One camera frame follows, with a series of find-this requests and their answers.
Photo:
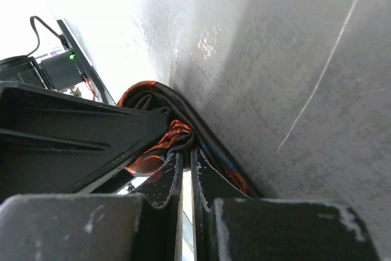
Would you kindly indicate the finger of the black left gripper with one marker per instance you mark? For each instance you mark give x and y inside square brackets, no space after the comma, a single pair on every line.
[57,143]

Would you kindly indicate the black orange floral tie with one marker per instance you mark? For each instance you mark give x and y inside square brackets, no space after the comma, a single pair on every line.
[186,130]

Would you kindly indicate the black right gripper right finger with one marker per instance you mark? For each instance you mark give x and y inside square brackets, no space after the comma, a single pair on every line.
[228,225]

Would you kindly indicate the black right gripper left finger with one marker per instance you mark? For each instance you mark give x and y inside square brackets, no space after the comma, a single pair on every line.
[142,225]

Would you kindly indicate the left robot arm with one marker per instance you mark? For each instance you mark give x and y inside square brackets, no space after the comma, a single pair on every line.
[68,72]

